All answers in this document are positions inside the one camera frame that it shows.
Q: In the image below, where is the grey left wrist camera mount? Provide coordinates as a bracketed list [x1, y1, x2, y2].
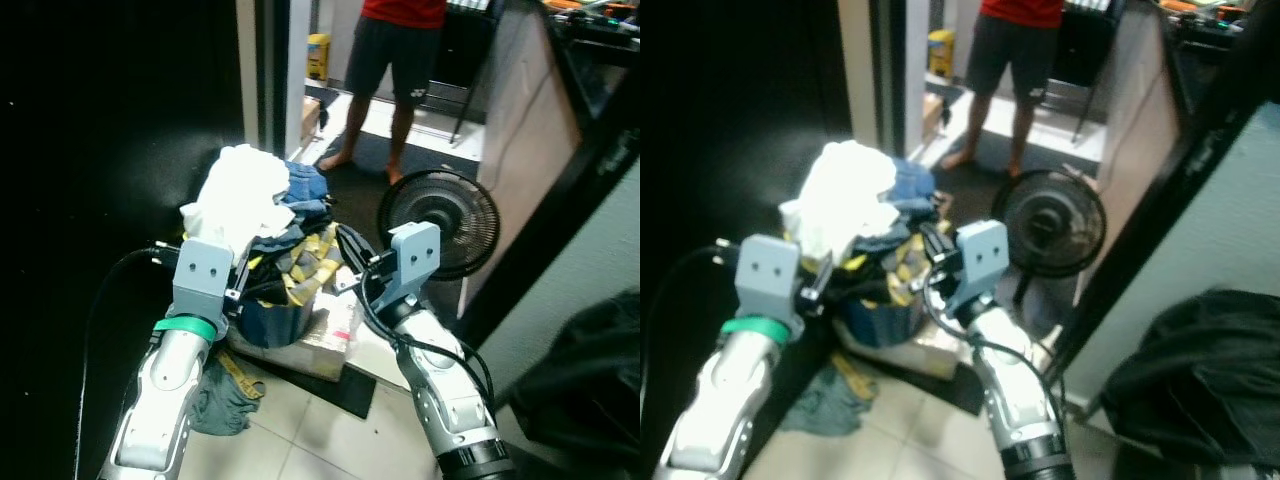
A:
[172, 238, 234, 321]
[735, 235, 803, 319]

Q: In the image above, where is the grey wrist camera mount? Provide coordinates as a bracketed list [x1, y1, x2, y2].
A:
[735, 235, 803, 319]
[944, 219, 1011, 317]
[374, 221, 443, 313]
[172, 238, 234, 321]

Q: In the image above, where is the yellow container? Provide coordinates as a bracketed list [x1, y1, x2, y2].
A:
[926, 28, 957, 80]
[305, 32, 333, 82]

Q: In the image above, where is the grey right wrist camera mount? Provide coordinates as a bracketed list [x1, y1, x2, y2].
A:
[374, 221, 443, 313]
[944, 219, 1011, 317]

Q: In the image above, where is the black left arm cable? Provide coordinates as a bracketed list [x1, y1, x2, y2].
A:
[73, 244, 183, 480]
[640, 240, 741, 401]

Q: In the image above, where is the black standing fan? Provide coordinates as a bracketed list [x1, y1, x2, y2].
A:
[990, 167, 1109, 280]
[376, 169, 501, 282]

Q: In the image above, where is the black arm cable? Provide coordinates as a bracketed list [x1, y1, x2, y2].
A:
[925, 285, 1063, 406]
[352, 262, 497, 403]
[73, 244, 183, 480]
[640, 240, 741, 401]

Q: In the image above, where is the grey garment with yellow stripes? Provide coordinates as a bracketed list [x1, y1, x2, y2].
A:
[838, 222, 937, 311]
[247, 222, 343, 308]

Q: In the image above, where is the white crumpled cloth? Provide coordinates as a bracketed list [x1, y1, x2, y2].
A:
[179, 144, 297, 267]
[779, 139, 901, 273]

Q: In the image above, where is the black garment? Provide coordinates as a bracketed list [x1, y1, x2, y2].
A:
[1098, 288, 1280, 468]
[503, 288, 641, 466]

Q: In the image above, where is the flat cardboard box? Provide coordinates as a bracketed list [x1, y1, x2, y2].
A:
[227, 288, 363, 383]
[834, 300, 979, 383]

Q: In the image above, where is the person in red shirt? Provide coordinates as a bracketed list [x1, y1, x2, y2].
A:
[940, 0, 1067, 178]
[317, 0, 449, 187]

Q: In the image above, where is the blue laundry basket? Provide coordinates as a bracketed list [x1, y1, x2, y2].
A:
[240, 294, 323, 350]
[840, 294, 927, 350]

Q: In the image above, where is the grey-green cloth with yellow trim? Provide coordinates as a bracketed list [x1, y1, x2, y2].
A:
[188, 348, 268, 438]
[778, 350, 883, 438]

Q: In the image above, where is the black floor mat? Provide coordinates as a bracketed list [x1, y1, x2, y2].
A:
[262, 352, 378, 420]
[905, 365, 986, 416]

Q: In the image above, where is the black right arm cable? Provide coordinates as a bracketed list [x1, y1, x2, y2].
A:
[925, 285, 1063, 406]
[352, 262, 497, 403]

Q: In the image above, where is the beige cabinet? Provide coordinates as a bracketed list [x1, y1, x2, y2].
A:
[474, 0, 583, 301]
[1084, 0, 1189, 291]

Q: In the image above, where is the white washing machine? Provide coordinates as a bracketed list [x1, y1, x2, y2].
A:
[1050, 60, 1280, 406]
[455, 60, 641, 403]

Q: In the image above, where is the blue denim garment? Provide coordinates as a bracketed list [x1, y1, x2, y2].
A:
[278, 161, 332, 209]
[888, 158, 942, 217]

